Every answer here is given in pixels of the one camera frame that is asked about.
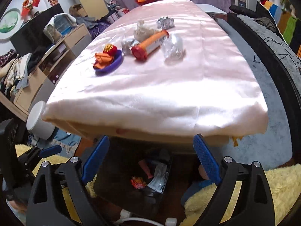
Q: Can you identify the orange crumpled paper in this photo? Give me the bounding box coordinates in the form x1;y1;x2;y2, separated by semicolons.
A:
93;53;114;70

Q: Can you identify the red orange foil wrapper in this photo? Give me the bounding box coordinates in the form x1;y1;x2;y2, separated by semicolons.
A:
131;177;147;189

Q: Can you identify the crumpled silver foil ball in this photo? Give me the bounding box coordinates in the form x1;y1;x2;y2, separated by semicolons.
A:
121;37;140;56

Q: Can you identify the grey sofa throw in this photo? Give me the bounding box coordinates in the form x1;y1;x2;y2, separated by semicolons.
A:
237;15;300;85

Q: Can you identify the pink satin tablecloth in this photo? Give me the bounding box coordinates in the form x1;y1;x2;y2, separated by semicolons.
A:
42;0;268;139

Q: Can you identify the orange tube red cap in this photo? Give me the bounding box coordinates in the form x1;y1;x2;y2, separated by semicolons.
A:
131;30;169;61

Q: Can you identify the clear plastic wrap ball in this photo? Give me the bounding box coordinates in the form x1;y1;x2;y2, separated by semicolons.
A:
161;34;185;60

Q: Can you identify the black white snack bag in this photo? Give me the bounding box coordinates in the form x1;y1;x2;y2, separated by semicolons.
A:
147;162;168;193

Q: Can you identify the white side table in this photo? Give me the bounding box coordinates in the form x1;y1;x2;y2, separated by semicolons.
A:
196;4;227;15

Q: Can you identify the red gold round ornament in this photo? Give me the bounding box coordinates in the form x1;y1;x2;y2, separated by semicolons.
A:
103;43;118;57

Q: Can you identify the purple plastic plate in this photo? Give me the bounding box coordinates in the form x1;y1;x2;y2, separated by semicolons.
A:
94;49;124;77

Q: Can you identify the black television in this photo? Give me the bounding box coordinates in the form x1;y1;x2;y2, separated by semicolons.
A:
10;4;63;56

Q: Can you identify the yellow fluffy rug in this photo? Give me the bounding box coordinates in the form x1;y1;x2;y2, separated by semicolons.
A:
181;164;300;225

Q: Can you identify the striped knitted blanket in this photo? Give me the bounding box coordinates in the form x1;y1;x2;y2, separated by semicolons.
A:
261;0;300;58

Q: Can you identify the black trash box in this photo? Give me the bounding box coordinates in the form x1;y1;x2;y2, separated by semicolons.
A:
92;138;201;220

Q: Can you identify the purple bag on floor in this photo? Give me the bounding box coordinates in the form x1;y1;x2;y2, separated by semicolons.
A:
88;19;111;40

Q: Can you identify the white cylindrical trash bin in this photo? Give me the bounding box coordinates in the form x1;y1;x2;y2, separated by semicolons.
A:
26;101;55;140

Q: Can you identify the crumpled white tissue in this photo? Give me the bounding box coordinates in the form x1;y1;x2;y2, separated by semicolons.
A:
133;20;161;42

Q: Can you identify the wooden tv cabinet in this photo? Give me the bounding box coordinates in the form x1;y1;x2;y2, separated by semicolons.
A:
13;24;91;115

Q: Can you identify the pink silicone bottle brush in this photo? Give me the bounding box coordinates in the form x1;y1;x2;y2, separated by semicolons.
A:
138;160;154;179

